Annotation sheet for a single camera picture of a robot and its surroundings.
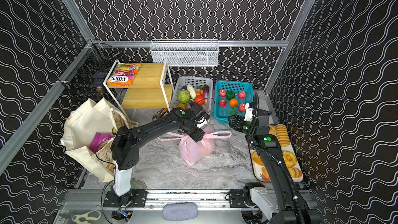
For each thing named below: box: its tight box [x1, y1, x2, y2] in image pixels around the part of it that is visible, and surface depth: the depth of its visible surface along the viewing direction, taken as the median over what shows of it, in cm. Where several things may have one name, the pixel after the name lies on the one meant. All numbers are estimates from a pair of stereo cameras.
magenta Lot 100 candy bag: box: [89, 132, 114, 153], surface depth 81 cm
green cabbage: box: [177, 89, 191, 104], surface depth 108 cm
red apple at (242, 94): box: [238, 90, 247, 100], surface depth 116 cm
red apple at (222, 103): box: [218, 99, 227, 108], surface depth 112 cm
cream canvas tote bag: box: [60, 97, 139, 183], surface depth 77 cm
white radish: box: [186, 84, 197, 100], surface depth 114 cm
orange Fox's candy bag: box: [106, 62, 141, 88], surface depth 80 cm
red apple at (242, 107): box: [238, 103, 247, 113], surface depth 107 cm
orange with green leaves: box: [229, 98, 239, 115], surface depth 109 cm
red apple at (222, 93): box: [218, 89, 226, 98], surface depth 116 cm
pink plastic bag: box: [157, 124, 233, 166], surface depth 83 cm
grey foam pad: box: [161, 202, 198, 221], surface depth 70 cm
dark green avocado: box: [225, 90, 236, 101], surface depth 115 cm
